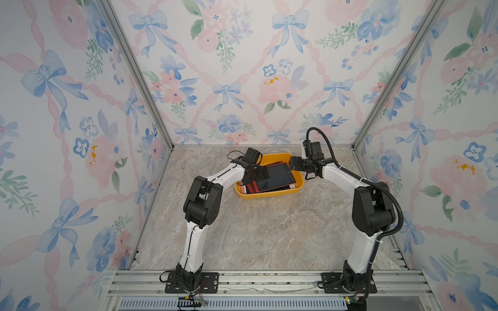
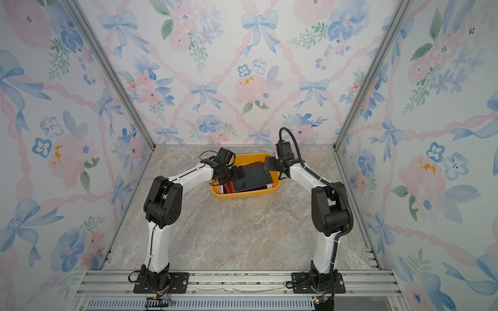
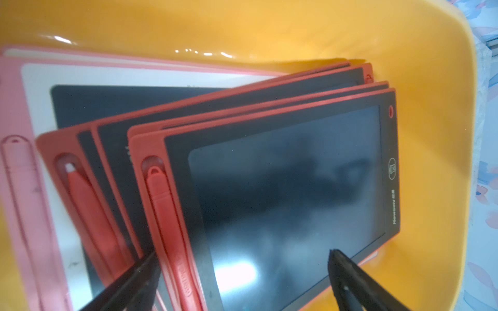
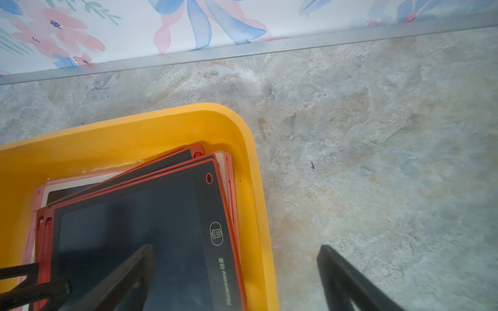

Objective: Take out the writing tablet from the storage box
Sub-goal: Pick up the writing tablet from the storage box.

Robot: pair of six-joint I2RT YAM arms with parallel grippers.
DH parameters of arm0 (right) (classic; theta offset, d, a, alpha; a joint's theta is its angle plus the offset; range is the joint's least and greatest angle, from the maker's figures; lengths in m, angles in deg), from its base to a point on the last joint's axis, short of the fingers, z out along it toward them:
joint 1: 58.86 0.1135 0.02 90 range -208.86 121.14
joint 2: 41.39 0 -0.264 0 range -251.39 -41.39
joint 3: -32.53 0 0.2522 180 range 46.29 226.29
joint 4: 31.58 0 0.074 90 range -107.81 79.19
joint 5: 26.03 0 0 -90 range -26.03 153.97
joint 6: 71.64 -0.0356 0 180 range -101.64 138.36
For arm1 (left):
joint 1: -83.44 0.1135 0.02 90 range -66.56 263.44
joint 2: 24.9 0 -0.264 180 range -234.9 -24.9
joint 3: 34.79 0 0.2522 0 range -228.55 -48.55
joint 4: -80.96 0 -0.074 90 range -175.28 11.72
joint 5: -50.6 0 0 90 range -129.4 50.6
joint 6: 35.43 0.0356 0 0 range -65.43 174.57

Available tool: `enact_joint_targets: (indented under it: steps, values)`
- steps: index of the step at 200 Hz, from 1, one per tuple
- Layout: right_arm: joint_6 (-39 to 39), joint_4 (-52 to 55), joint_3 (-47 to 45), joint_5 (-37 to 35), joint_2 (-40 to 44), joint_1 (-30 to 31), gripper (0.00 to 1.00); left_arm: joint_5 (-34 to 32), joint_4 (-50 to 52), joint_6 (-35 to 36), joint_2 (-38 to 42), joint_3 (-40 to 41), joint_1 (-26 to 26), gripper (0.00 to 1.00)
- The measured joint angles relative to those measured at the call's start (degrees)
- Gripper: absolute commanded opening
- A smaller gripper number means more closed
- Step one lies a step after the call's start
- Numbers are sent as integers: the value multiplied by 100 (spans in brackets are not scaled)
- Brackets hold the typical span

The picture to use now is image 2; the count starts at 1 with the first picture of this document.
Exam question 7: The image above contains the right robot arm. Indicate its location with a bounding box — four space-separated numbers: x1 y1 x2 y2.
264 156 354 293

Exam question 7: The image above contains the right aluminium corner post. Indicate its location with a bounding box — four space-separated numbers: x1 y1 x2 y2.
333 0 413 152

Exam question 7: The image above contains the aluminium front rail frame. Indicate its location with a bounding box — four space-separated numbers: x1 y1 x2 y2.
69 270 408 310

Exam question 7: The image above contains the black corrugated cable conduit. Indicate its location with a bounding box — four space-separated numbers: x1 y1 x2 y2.
278 127 354 273

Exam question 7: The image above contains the yellow plastic storage box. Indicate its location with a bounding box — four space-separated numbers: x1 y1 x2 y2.
211 153 281 200

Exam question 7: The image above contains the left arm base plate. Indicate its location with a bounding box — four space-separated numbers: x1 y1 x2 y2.
133 272 190 294

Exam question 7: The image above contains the left aluminium corner post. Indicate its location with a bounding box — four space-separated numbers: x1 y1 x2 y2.
62 0 156 150

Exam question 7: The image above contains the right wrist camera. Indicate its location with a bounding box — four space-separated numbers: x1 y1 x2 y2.
276 139 295 161

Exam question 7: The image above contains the aluminium corner post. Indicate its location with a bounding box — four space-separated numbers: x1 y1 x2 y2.
62 0 156 150
333 0 413 152

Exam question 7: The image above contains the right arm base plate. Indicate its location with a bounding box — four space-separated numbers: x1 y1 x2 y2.
285 270 346 294

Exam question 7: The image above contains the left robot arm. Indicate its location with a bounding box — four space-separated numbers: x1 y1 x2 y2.
140 160 245 292

